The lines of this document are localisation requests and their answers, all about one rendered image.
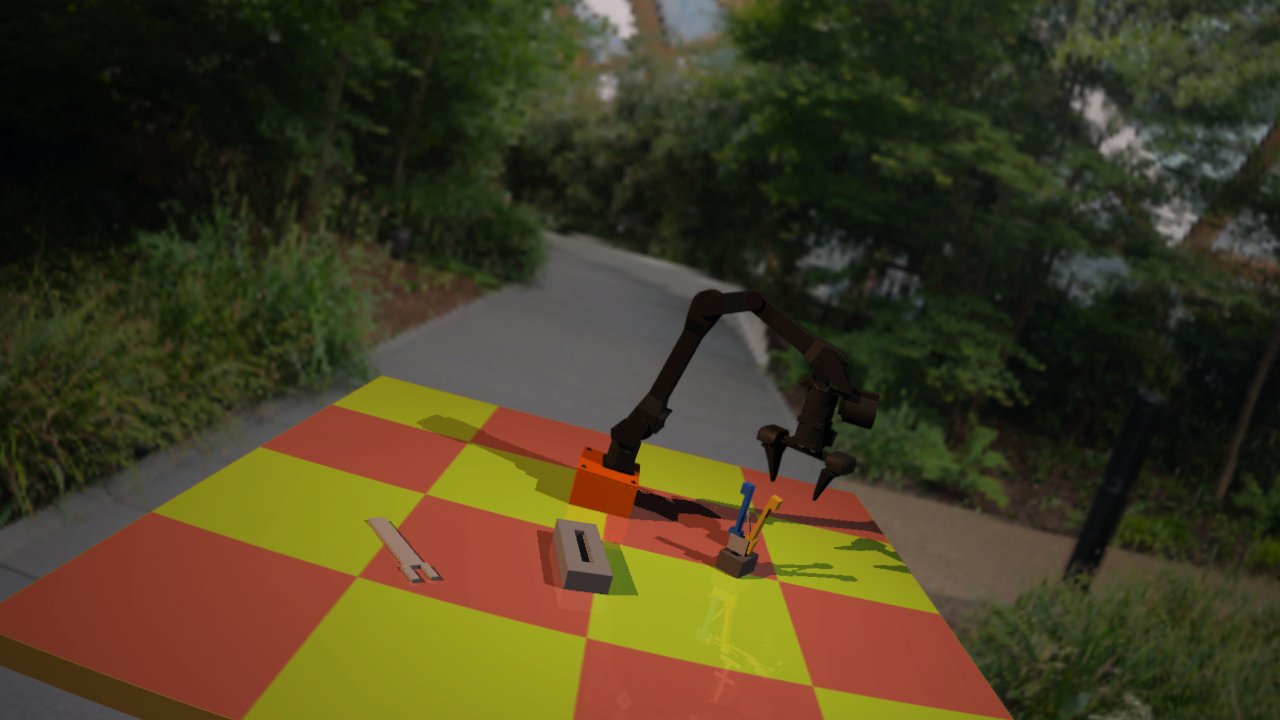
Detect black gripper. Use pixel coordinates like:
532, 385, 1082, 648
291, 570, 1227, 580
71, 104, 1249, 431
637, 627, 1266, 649
756, 410, 858, 501

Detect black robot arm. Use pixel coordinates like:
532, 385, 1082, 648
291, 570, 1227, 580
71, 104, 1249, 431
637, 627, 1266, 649
602, 290, 881, 477

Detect tan two-pronged fork-shaped bar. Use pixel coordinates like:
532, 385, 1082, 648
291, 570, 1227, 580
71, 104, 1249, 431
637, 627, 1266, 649
369, 518, 439, 583

